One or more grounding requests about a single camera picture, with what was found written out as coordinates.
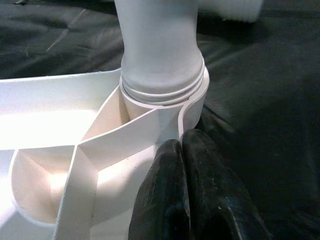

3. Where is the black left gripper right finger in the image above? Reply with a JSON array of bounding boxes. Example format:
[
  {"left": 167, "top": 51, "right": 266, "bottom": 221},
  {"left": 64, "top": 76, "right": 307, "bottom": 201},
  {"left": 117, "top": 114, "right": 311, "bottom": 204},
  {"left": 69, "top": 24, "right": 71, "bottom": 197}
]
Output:
[{"left": 181, "top": 128, "right": 273, "bottom": 240}]

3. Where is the white plastic table top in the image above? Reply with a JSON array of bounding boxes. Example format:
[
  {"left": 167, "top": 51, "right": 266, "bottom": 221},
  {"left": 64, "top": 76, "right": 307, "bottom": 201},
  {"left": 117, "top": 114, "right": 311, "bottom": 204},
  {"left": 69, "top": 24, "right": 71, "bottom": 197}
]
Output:
[{"left": 0, "top": 66, "right": 210, "bottom": 240}]

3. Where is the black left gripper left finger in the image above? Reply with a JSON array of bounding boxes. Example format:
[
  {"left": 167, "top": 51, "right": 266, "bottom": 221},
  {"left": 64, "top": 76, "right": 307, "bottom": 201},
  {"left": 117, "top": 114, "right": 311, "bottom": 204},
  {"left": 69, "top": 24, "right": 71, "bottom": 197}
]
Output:
[{"left": 127, "top": 138, "right": 191, "bottom": 240}]

